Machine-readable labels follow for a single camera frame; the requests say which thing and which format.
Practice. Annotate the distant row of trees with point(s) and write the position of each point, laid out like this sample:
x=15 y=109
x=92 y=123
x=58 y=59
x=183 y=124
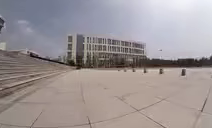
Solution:
x=180 y=62

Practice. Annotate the white multi-storey building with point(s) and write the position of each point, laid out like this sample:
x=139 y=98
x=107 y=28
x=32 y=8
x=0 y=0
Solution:
x=104 y=50

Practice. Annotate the row of stone bollards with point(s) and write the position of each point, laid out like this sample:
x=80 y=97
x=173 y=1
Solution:
x=160 y=71

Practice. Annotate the street lamp pole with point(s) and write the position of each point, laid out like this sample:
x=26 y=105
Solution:
x=160 y=55

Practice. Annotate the grey concrete slab pavement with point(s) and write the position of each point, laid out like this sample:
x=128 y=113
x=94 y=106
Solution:
x=120 y=96

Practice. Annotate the wide concrete stairs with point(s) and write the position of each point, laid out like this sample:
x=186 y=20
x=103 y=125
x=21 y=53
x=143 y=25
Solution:
x=17 y=71

